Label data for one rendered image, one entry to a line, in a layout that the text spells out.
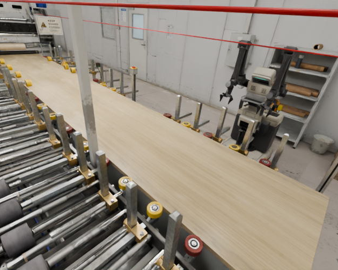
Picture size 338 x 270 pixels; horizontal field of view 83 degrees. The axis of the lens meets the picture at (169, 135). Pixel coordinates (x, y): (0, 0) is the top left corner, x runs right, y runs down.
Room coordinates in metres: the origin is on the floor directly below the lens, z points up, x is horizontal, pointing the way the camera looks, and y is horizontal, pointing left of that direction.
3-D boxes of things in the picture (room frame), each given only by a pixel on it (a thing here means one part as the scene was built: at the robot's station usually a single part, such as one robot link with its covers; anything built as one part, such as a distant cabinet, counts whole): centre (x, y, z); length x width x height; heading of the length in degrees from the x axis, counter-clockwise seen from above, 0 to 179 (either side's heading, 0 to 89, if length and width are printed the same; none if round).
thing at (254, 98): (2.14, -0.93, 0.99); 0.28 x 0.16 x 0.22; 49
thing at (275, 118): (2.43, -1.18, 0.59); 0.55 x 0.34 x 0.83; 49
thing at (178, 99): (1.85, -0.07, 0.86); 0.04 x 0.04 x 0.48; 49
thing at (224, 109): (1.53, -0.44, 0.91); 0.04 x 0.04 x 0.48; 49
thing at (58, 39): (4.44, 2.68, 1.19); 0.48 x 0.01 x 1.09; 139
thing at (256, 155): (2.36, -1.12, 0.16); 0.67 x 0.64 x 0.25; 139
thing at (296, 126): (3.34, -2.02, 0.78); 0.90 x 0.45 x 1.55; 49
